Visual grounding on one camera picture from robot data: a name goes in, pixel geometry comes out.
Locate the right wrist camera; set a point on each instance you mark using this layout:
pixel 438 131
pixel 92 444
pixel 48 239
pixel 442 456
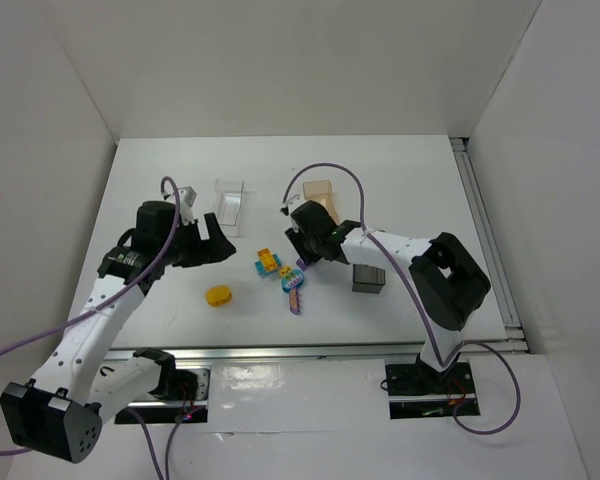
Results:
pixel 291 204

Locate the teal frog oval lego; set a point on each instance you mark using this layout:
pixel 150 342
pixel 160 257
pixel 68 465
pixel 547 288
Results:
pixel 296 281

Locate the yellow rounded lego brick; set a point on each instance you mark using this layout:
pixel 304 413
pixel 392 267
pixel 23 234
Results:
pixel 218 295

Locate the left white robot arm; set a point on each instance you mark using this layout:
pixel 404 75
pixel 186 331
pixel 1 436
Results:
pixel 61 409

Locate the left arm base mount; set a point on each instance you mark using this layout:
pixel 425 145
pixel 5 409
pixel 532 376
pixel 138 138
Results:
pixel 186 401

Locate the yellow arched lego brick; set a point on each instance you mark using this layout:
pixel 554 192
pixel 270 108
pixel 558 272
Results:
pixel 267 260

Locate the purple curved lego brick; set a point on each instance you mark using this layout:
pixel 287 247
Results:
pixel 303 265

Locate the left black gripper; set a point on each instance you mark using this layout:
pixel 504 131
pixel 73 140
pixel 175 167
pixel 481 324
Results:
pixel 192 245

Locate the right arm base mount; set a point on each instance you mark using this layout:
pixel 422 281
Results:
pixel 416 393

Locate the teal lego brick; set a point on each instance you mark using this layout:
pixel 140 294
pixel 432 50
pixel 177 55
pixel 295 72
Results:
pixel 264 274

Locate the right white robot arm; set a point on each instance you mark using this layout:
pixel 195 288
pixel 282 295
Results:
pixel 444 281

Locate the clear plastic container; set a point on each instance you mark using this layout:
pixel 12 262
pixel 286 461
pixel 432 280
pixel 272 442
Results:
pixel 228 203

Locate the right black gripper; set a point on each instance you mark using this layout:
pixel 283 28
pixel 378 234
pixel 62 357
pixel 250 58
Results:
pixel 298 242

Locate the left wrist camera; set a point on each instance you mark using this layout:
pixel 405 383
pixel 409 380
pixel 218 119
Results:
pixel 187 197

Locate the aluminium rail right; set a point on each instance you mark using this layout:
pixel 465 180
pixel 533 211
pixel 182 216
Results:
pixel 515 335

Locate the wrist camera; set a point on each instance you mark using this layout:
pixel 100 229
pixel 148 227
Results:
pixel 291 204
pixel 187 197

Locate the orange transparent container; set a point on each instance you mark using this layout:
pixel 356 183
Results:
pixel 321 192

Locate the yellow smiley face lego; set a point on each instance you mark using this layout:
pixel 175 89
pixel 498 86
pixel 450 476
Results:
pixel 285 272

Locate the smoky grey container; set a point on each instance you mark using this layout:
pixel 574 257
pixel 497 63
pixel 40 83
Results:
pixel 367 279

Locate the purple printed lego piece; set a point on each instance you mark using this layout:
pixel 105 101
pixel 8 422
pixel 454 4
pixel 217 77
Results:
pixel 294 301

